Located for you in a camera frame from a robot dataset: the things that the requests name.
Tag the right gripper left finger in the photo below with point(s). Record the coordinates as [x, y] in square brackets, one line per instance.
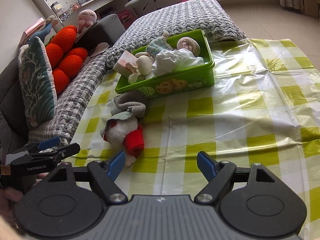
[102, 176]

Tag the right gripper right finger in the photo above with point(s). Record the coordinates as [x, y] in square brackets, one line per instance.
[219, 176]

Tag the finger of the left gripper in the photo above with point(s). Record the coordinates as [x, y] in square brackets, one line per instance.
[54, 157]
[48, 143]

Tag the santa plush toy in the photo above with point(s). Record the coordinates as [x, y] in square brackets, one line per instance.
[124, 132]

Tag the rabbit doll blue dress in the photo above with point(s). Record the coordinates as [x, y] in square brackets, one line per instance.
[145, 59]

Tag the green tree pattern pillow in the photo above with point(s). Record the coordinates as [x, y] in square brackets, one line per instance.
[37, 83]

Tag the green checkered tablecloth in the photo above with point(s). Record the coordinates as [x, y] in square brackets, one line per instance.
[262, 108]

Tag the orange bobble cushion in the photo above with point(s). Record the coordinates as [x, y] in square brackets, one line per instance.
[65, 59]

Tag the white pink sponge block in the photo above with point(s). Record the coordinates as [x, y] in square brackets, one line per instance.
[124, 59]

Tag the green cookie tin box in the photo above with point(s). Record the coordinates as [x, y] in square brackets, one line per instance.
[175, 82]

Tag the white scalloped paper card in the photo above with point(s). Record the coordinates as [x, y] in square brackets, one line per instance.
[100, 48]

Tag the white cloth in box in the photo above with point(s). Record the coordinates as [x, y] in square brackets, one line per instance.
[168, 61]

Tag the pink octopus plush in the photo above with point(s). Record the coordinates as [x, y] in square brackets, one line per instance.
[86, 18]

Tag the grey quilted sofa cover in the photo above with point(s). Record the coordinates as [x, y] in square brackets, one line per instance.
[207, 15]

